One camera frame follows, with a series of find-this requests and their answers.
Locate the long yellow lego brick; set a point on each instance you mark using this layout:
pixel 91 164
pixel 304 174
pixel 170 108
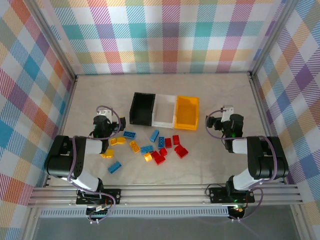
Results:
pixel 134 146

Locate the yellow plastic bin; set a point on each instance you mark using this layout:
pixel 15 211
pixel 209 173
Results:
pixel 186 112

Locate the white plastic bin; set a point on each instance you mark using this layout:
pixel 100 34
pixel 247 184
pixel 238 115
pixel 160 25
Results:
pixel 162 110

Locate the red lego brick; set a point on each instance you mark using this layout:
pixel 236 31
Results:
pixel 176 139
pixel 160 160
pixel 163 151
pixel 155 154
pixel 168 142
pixel 181 150

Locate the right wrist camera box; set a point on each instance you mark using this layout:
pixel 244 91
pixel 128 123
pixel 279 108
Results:
pixel 228 112

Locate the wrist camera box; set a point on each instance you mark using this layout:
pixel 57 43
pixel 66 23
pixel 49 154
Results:
pixel 228 112
pixel 107 113

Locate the small yellow lego brick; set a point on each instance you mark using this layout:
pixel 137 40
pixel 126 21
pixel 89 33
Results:
pixel 102 155

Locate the aluminium side rail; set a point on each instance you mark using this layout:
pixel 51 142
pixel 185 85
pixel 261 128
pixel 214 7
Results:
pixel 262 112
pixel 65 112

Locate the thin aluminium back rail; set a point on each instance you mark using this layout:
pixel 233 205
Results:
pixel 162 74

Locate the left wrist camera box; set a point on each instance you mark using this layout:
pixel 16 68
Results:
pixel 107 113

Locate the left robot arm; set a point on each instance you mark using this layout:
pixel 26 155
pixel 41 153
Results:
pixel 62 160

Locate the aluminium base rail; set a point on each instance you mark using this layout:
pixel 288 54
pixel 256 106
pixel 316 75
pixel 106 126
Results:
pixel 162 193

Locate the blue lego brick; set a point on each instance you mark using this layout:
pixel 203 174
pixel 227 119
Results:
pixel 161 143
pixel 154 135
pixel 147 149
pixel 129 135
pixel 114 167

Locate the aluminium frame post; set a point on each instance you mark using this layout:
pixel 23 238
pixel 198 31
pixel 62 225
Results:
pixel 272 37
pixel 56 42

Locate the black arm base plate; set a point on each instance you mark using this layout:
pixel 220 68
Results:
pixel 116 195
pixel 217 195

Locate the black controller board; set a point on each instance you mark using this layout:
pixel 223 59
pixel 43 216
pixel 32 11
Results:
pixel 238 212
pixel 98 213

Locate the black plastic bin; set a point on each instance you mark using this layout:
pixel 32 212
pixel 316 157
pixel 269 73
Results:
pixel 140 120

